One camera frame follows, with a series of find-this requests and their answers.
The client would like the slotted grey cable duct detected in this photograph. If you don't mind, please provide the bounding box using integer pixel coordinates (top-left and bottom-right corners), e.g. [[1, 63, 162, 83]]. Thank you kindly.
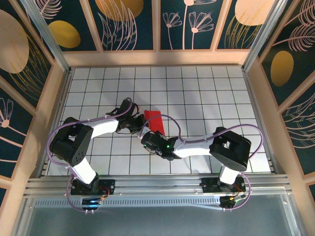
[[34, 198, 222, 209]]

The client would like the aluminium corner post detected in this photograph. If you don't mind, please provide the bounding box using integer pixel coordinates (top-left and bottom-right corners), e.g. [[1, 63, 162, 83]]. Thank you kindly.
[[19, 0, 72, 74], [242, 0, 283, 72]]

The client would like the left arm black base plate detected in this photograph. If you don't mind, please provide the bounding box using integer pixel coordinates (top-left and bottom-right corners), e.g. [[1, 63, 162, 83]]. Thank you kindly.
[[70, 178, 116, 196]]

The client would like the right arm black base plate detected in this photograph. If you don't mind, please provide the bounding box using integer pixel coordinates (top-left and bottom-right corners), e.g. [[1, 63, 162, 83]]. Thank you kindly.
[[200, 177, 247, 195]]

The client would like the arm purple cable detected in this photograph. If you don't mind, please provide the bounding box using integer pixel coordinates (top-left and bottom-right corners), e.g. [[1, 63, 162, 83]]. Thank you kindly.
[[141, 114, 265, 212], [48, 97, 142, 213]]

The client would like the aluminium side rail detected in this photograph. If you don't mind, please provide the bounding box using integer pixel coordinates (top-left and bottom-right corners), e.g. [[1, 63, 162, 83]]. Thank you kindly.
[[36, 68, 74, 178], [242, 67, 280, 177]]

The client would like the small wired circuit board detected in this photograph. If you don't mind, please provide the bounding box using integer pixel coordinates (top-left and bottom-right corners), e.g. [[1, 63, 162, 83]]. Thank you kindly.
[[81, 195, 105, 209], [220, 193, 248, 209]]

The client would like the white grid table mat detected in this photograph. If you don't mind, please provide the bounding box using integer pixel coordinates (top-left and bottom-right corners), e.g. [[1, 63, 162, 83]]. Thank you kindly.
[[46, 65, 273, 176]]

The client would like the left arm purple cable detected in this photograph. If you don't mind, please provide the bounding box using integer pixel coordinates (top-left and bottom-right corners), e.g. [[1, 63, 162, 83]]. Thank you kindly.
[[48, 97, 142, 213]]

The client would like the long aluminium base rail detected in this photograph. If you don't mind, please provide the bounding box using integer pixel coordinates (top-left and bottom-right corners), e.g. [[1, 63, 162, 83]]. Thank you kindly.
[[24, 174, 292, 197]]

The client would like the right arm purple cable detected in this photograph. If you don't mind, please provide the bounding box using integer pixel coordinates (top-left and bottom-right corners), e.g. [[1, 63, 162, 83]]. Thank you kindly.
[[141, 114, 265, 212]]

